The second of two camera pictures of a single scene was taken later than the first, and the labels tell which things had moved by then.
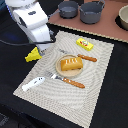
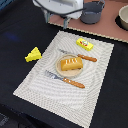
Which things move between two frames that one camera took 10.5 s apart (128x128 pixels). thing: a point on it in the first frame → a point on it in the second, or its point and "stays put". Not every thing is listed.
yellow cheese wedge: (33, 55) stays put
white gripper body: (32, 20) → (63, 7)
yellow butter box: (84, 44) stays put
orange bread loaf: (69, 64) stays put
